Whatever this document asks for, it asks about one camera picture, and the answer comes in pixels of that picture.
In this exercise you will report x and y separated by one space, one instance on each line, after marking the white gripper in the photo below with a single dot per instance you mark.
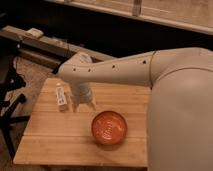
81 93

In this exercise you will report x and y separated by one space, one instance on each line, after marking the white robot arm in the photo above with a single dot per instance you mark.
180 109

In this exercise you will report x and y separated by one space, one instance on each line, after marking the orange ceramic bowl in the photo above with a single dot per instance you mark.
109 128

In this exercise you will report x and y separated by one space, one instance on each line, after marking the wooden table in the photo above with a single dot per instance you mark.
53 137

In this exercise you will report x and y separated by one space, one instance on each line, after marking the black tripod stand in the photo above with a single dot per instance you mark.
9 80

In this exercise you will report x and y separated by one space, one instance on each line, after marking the long grey floor beam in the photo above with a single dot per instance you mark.
48 44

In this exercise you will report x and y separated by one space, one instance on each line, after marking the small white box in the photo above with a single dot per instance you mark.
34 33

